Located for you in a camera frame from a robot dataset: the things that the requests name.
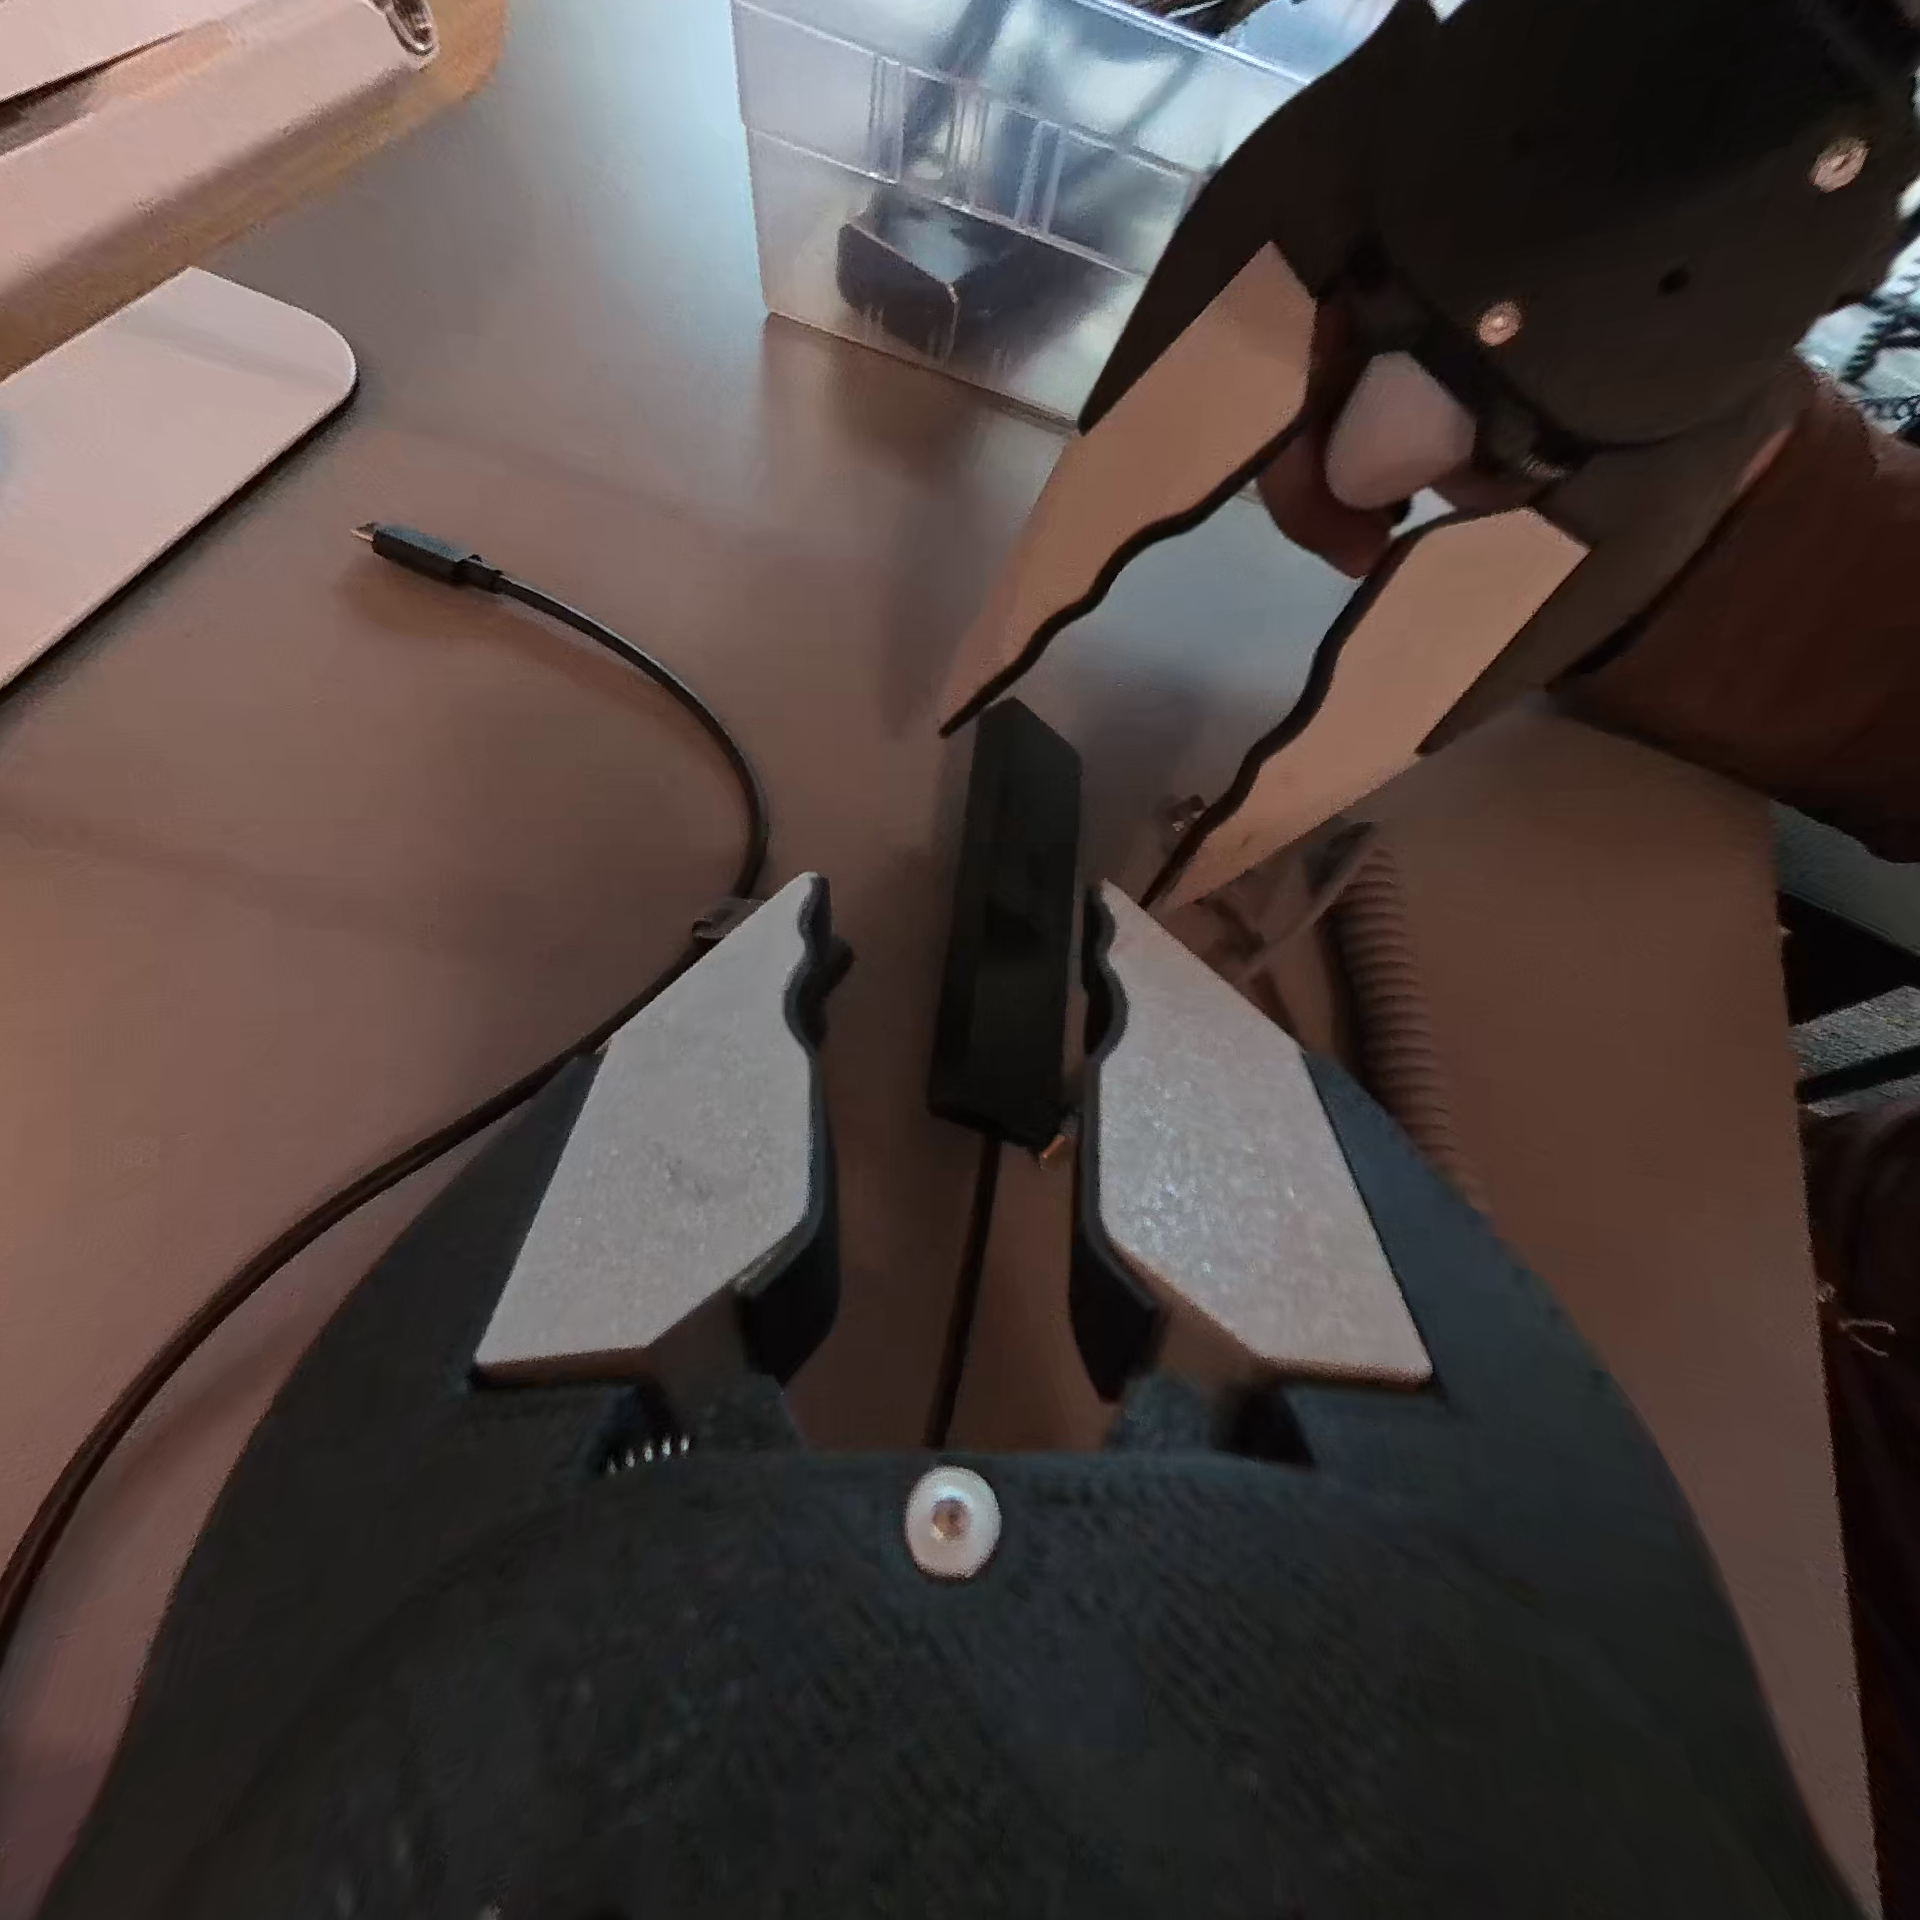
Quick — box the person's right hand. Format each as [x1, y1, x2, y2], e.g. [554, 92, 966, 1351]
[1264, 360, 1920, 863]

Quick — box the dark grey usb hub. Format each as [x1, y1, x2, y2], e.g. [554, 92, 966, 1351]
[838, 212, 1049, 366]

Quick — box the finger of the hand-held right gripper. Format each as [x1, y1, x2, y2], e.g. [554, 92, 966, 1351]
[937, 239, 1325, 737]
[1142, 508, 1593, 911]

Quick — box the thin black hub cable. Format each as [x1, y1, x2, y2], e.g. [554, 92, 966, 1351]
[0, 519, 1012, 1651]

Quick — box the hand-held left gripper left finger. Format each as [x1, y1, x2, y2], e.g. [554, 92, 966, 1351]
[472, 876, 861, 1392]

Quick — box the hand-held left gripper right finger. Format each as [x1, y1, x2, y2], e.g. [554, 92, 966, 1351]
[1068, 883, 1438, 1406]

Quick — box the grey usb cable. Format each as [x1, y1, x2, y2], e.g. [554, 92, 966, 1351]
[1153, 792, 1474, 1202]

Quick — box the clear plastic bin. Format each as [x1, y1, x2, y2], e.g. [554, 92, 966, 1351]
[727, 0, 1303, 431]

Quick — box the black usb hub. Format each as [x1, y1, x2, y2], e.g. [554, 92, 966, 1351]
[924, 697, 1080, 1156]

